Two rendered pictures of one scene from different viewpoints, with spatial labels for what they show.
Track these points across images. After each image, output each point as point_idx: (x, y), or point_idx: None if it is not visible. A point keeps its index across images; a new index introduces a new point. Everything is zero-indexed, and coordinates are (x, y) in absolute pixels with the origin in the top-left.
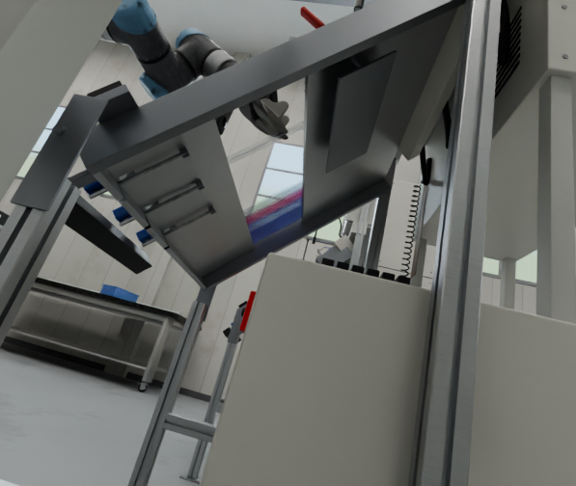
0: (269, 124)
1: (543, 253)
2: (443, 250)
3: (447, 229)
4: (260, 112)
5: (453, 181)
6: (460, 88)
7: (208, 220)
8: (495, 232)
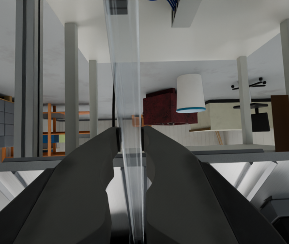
0: (111, 150)
1: (69, 53)
2: (20, 2)
3: (18, 13)
4: (59, 191)
5: (15, 41)
6: (20, 117)
7: None
8: (224, 146)
